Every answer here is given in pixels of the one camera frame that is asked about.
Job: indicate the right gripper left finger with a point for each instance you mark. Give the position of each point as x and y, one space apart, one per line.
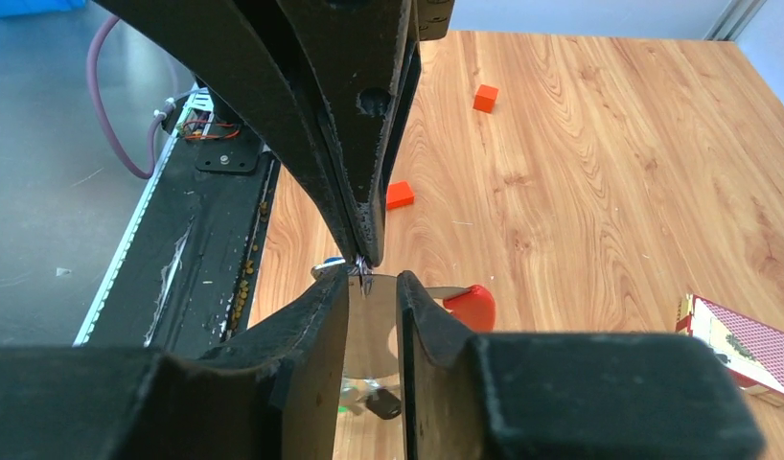
269 393

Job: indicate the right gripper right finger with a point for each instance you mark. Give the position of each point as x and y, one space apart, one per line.
474 395

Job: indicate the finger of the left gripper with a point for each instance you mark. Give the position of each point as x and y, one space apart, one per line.
257 68
356 52

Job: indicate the blue tag key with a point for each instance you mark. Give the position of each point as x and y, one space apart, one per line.
318 270

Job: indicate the small orange red cube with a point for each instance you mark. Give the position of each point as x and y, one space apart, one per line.
485 98

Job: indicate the red rectangular block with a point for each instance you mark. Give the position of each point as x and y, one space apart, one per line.
399 194

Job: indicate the playing card box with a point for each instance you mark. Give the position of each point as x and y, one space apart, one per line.
752 351

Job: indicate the white slotted cable duct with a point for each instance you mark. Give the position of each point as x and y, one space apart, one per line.
102 294

